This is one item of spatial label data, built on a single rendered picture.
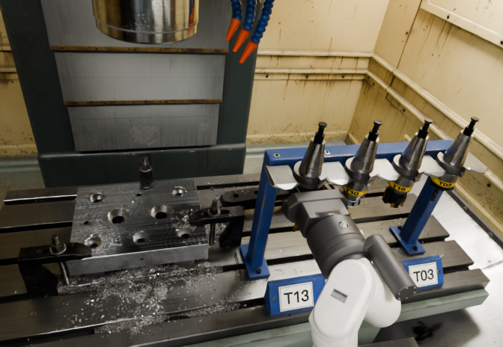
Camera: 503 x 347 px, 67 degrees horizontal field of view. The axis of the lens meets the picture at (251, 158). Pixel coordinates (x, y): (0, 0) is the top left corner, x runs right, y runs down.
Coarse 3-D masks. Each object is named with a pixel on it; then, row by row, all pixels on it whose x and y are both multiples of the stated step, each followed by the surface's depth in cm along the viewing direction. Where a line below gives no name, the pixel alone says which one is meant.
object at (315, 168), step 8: (312, 144) 67; (320, 144) 66; (312, 152) 67; (320, 152) 67; (304, 160) 69; (312, 160) 68; (320, 160) 68; (304, 168) 70; (312, 168) 69; (320, 168) 69; (312, 176) 70
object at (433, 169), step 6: (426, 156) 82; (426, 162) 80; (432, 162) 80; (426, 168) 78; (432, 168) 78; (438, 168) 79; (426, 174) 77; (432, 174) 77; (438, 174) 77; (444, 174) 78
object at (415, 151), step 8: (416, 136) 73; (408, 144) 75; (416, 144) 73; (424, 144) 73; (408, 152) 75; (416, 152) 74; (400, 160) 77; (408, 160) 75; (416, 160) 74; (408, 168) 76; (416, 168) 75
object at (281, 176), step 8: (264, 168) 72; (272, 168) 72; (280, 168) 72; (288, 168) 73; (272, 176) 70; (280, 176) 70; (288, 176) 70; (272, 184) 68; (280, 184) 68; (288, 184) 69; (296, 184) 69
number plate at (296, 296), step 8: (280, 288) 81; (288, 288) 82; (296, 288) 82; (304, 288) 83; (280, 296) 81; (288, 296) 82; (296, 296) 82; (304, 296) 83; (312, 296) 83; (280, 304) 81; (288, 304) 82; (296, 304) 82; (304, 304) 82; (312, 304) 83
